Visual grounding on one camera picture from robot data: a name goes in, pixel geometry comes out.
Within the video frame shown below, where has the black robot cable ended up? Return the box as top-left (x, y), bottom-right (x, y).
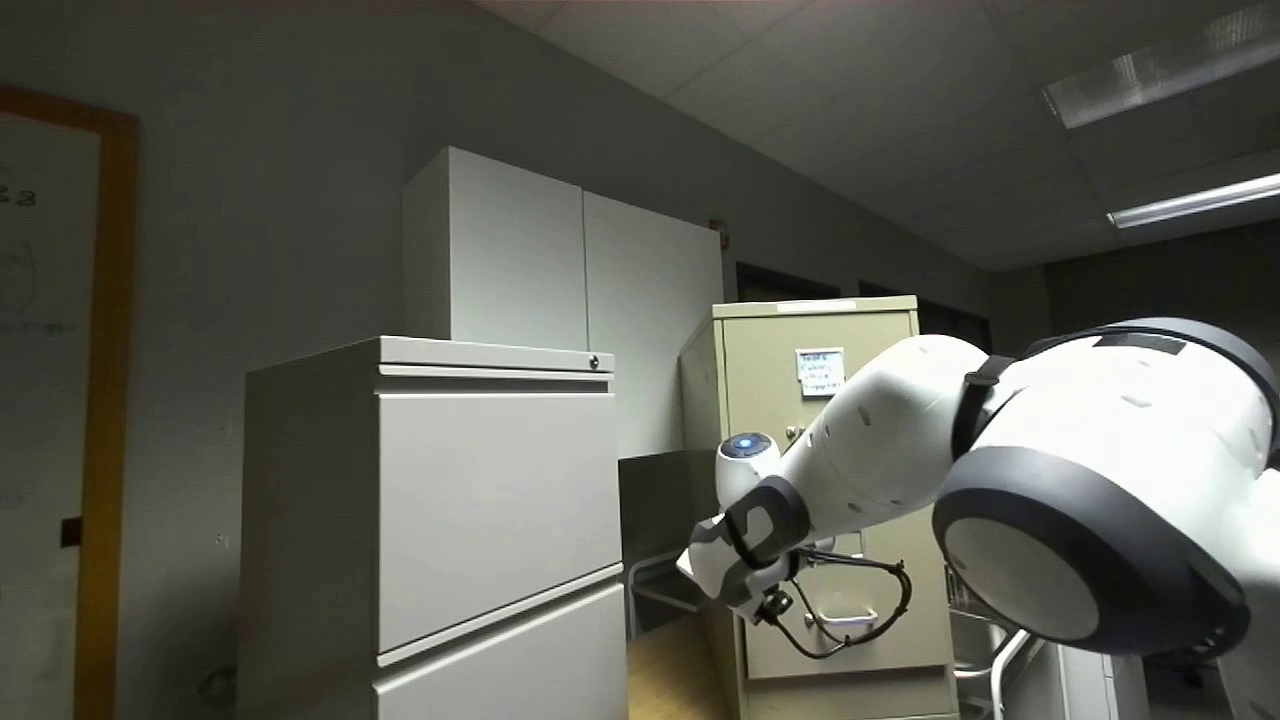
top-left (751, 551), bottom-right (915, 665)

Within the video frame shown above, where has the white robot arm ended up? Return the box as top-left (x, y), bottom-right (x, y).
top-left (682, 316), bottom-right (1280, 656)

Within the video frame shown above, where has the grey lateral file cabinet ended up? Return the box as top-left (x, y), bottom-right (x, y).
top-left (237, 337), bottom-right (630, 720)

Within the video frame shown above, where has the beige file cabinet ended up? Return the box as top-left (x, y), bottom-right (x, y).
top-left (677, 296), bottom-right (973, 682)

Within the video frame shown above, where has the white drawer label card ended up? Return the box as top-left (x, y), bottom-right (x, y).
top-left (797, 350), bottom-right (846, 402)

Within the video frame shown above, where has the beige bottom file drawer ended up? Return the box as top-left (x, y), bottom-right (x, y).
top-left (739, 517), bottom-right (952, 682)

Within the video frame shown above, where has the beige top file drawer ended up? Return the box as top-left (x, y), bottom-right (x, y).
top-left (714, 302), bottom-right (919, 449)

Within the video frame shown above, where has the beige file drawer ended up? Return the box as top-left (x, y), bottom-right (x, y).
top-left (714, 302), bottom-right (919, 449)
top-left (739, 517), bottom-right (952, 682)

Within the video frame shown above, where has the white wall cabinet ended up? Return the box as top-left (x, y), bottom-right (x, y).
top-left (391, 146), bottom-right (728, 459)

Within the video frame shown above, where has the fluorescent ceiling light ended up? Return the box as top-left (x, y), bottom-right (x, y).
top-left (1106, 173), bottom-right (1280, 234)

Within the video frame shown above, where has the wood framed whiteboard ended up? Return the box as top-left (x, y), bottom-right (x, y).
top-left (0, 87), bottom-right (140, 720)

